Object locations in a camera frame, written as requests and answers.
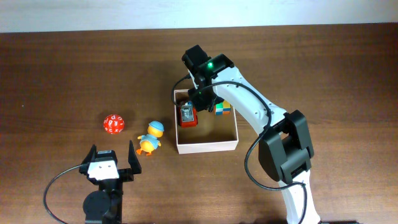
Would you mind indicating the red lettered ball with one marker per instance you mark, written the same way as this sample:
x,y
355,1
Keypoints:
x,y
113,124

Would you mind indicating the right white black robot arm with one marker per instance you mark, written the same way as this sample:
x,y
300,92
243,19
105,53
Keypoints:
x,y
284,144

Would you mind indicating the red toy truck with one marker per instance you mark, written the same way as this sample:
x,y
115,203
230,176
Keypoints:
x,y
187,115

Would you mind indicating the colourful puzzle cube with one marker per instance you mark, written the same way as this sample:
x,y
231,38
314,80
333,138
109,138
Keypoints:
x,y
222,108

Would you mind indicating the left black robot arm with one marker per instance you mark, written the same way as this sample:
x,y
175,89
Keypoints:
x,y
105,205

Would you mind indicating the yellow duck toy blue hat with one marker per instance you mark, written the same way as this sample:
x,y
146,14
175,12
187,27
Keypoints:
x,y
149,142

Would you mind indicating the white cardboard box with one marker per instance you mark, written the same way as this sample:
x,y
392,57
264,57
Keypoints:
x,y
213,133

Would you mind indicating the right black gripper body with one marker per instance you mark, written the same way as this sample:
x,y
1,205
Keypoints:
x,y
203,97

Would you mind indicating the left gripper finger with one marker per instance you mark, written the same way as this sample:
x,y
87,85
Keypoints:
x,y
133,160
90,156

